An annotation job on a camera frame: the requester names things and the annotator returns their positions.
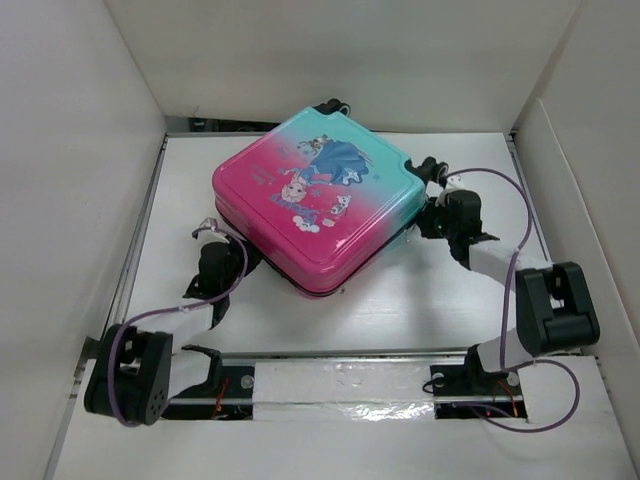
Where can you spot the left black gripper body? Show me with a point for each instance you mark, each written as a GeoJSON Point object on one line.
{"type": "Point", "coordinates": [236, 265]}

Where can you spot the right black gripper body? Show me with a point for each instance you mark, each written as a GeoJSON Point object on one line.
{"type": "Point", "coordinates": [435, 223]}

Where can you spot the pink and teal kids suitcase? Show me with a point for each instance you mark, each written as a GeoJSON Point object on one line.
{"type": "Point", "coordinates": [320, 195]}

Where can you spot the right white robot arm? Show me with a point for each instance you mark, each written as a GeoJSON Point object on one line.
{"type": "Point", "coordinates": [546, 307]}

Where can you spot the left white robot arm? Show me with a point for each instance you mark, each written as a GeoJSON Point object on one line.
{"type": "Point", "coordinates": [144, 363]}

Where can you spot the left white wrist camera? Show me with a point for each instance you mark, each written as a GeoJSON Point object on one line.
{"type": "Point", "coordinates": [208, 231]}

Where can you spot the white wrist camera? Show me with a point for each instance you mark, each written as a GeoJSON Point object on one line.
{"type": "Point", "coordinates": [208, 231]}
{"type": "Point", "coordinates": [452, 183]}

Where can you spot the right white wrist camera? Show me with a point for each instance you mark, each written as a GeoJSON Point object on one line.
{"type": "Point", "coordinates": [452, 183]}

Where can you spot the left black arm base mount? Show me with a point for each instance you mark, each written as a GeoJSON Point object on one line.
{"type": "Point", "coordinates": [205, 387]}

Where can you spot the aluminium front rail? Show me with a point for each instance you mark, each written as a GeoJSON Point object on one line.
{"type": "Point", "coordinates": [351, 354]}

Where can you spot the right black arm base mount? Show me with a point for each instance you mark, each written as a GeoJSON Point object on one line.
{"type": "Point", "coordinates": [458, 395]}

